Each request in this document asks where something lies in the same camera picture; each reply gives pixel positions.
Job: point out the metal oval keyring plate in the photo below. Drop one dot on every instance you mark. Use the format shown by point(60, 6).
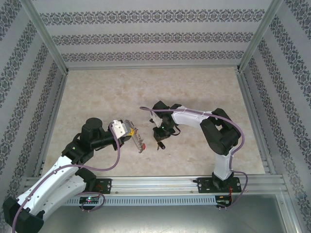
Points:
point(138, 143)

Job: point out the key with black tag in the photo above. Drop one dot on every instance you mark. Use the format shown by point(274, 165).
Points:
point(161, 146)

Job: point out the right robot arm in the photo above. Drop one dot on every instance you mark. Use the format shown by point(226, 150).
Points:
point(189, 119)

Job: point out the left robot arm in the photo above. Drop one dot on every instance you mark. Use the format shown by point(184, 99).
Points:
point(56, 174)

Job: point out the grey metal sheet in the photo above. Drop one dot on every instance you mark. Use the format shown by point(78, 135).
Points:
point(155, 218)

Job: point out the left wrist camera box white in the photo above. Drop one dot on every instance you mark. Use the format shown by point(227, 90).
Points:
point(119, 128)

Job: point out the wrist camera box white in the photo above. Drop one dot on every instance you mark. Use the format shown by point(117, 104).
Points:
point(119, 128)
point(153, 119)

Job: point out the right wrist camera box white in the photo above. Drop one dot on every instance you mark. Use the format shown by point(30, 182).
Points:
point(153, 119)

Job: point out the aluminium floor rail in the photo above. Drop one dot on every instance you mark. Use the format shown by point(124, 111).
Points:
point(155, 66)
point(58, 102)
point(248, 97)

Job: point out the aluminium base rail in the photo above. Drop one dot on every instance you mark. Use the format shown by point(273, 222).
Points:
point(155, 184)

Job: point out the aluminium frame post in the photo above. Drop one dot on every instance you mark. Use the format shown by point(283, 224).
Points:
point(260, 36)
point(43, 36)

